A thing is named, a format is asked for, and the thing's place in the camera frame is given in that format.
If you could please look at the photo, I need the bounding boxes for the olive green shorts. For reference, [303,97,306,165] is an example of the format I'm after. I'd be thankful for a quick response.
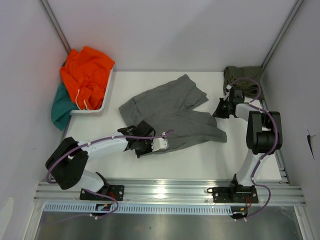
[223,66,263,99]

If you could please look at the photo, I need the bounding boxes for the grey shorts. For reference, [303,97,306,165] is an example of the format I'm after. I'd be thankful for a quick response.
[119,74,227,154]

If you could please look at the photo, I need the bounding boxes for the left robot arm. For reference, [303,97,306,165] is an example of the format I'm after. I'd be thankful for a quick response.
[45,120,156,200]

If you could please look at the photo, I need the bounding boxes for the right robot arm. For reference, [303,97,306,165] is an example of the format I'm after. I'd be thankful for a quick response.
[212,85,283,202]

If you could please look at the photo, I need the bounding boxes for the teal shorts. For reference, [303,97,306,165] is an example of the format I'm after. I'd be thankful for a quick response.
[50,82,78,131]

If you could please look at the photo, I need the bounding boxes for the orange shorts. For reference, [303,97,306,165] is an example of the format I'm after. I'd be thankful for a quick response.
[60,46,115,110]

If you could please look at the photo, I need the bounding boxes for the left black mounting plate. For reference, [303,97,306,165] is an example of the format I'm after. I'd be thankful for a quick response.
[79,185,125,201]

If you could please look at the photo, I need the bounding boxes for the black mounting plate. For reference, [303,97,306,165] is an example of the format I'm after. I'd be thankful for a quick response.
[206,186,259,204]
[79,185,125,201]

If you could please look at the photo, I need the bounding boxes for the white plastic basket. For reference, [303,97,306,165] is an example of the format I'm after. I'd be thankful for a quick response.
[70,68,114,116]

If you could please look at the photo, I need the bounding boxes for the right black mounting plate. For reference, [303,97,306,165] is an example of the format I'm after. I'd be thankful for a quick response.
[206,186,259,204]

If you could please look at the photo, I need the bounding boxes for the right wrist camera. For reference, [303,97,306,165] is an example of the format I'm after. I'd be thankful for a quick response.
[225,84,232,97]

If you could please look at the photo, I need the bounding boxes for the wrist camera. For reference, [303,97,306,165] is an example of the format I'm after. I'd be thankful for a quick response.
[151,137,169,152]
[225,84,232,97]

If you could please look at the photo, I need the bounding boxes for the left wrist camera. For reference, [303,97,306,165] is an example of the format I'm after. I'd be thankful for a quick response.
[151,137,169,152]

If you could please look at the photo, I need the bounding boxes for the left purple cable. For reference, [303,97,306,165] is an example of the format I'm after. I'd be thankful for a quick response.
[45,129,175,221]

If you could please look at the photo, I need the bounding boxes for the slotted cable duct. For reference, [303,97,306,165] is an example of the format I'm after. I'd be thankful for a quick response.
[43,202,233,216]

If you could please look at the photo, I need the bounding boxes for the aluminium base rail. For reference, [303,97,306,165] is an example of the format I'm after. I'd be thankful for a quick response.
[33,178,306,207]

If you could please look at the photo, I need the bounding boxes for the right aluminium corner post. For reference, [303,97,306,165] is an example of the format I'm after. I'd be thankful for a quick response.
[261,0,307,73]

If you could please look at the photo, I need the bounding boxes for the aluminium corner post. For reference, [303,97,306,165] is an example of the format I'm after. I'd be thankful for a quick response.
[39,0,72,54]
[261,0,307,73]

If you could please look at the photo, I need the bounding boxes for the left aluminium corner post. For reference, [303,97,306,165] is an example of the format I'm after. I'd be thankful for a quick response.
[39,0,72,54]

